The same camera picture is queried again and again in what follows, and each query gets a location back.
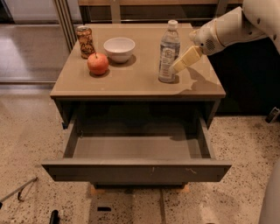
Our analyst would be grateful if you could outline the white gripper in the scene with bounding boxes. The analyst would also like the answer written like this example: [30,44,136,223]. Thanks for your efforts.
[170,19,225,74]

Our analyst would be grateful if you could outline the clear plastic water bottle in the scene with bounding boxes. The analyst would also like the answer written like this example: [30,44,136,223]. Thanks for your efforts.
[158,20,180,83]

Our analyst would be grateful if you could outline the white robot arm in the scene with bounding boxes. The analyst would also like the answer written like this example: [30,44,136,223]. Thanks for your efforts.
[169,0,280,74]

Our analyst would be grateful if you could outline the grey drawer cabinet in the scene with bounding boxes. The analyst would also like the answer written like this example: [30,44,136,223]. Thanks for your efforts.
[51,24,225,132]

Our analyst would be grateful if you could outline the open grey top drawer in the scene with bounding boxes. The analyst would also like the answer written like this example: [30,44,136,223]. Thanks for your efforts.
[42,116,231,187]

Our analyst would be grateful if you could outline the white ceramic bowl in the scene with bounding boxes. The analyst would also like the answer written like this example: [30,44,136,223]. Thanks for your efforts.
[103,37,136,63]

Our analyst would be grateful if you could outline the red apple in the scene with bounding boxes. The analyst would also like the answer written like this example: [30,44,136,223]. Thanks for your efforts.
[87,52,109,75]

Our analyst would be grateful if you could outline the orange soda can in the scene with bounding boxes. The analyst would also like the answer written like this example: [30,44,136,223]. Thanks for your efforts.
[76,25,95,59]

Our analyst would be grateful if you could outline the black object at floor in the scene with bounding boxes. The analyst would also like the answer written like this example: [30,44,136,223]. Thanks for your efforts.
[49,210,60,224]

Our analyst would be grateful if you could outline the grey metal rod on floor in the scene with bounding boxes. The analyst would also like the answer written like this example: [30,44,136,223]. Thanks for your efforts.
[0,177,38,207]

